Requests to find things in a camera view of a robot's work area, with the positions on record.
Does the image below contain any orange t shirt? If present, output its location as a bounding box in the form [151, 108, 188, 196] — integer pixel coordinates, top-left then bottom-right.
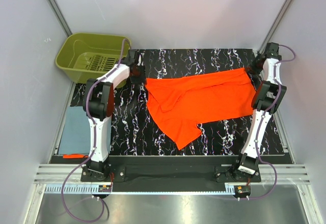
[146, 68, 255, 150]

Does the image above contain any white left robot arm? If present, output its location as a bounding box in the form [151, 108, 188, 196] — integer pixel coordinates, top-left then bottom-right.
[82, 50, 146, 181]

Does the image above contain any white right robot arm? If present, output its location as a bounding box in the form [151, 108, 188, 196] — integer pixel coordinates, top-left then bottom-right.
[230, 42, 287, 182]

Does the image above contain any olive green plastic basket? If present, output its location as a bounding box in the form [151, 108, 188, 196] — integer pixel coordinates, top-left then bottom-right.
[55, 33, 131, 84]

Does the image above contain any folded grey-blue t shirt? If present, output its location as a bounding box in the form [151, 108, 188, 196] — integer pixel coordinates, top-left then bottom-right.
[59, 106, 112, 158]

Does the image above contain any folded orange t shirt underneath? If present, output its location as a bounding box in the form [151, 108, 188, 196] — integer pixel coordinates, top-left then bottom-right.
[63, 154, 89, 159]

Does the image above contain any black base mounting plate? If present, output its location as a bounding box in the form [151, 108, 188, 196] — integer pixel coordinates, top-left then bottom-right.
[80, 155, 262, 193]

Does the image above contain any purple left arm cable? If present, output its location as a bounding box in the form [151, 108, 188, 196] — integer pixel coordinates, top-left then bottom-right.
[61, 38, 132, 222]

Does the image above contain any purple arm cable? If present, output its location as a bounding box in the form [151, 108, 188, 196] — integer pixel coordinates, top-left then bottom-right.
[235, 44, 297, 202]
[61, 38, 132, 222]

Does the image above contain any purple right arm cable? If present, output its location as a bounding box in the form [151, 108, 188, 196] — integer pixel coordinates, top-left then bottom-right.
[235, 44, 297, 202]

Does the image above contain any right aluminium frame post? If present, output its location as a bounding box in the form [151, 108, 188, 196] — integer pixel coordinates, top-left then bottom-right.
[257, 0, 294, 53]

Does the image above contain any aluminium frame post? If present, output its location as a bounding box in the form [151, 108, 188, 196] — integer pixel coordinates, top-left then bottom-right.
[47, 0, 72, 37]
[257, 0, 294, 53]

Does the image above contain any left aluminium frame post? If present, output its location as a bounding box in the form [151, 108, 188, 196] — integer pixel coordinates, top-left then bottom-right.
[47, 0, 72, 37]

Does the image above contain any aluminium front rail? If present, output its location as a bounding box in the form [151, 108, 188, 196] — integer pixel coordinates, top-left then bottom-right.
[35, 164, 310, 185]

